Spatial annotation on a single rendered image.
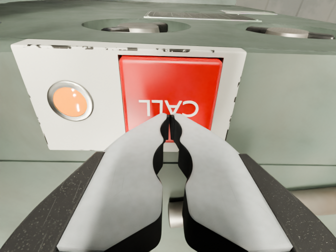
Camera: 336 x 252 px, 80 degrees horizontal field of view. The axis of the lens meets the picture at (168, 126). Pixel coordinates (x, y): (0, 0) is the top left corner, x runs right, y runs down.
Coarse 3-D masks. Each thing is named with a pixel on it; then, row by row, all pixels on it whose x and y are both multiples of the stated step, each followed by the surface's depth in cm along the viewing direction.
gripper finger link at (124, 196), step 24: (168, 120) 11; (120, 144) 9; (144, 144) 9; (96, 168) 8; (120, 168) 8; (144, 168) 8; (96, 192) 7; (120, 192) 7; (144, 192) 7; (72, 216) 6; (96, 216) 6; (120, 216) 6; (144, 216) 6; (72, 240) 5; (96, 240) 5; (120, 240) 5; (144, 240) 6
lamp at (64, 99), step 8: (64, 88) 12; (72, 88) 13; (56, 96) 13; (64, 96) 13; (72, 96) 13; (80, 96) 13; (56, 104) 13; (64, 104) 13; (72, 104) 13; (80, 104) 13; (64, 112) 13; (72, 112) 13; (80, 112) 13
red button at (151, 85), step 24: (120, 72) 12; (144, 72) 12; (168, 72) 12; (192, 72) 12; (216, 72) 12; (144, 96) 12; (168, 96) 13; (192, 96) 13; (216, 96) 13; (144, 120) 13
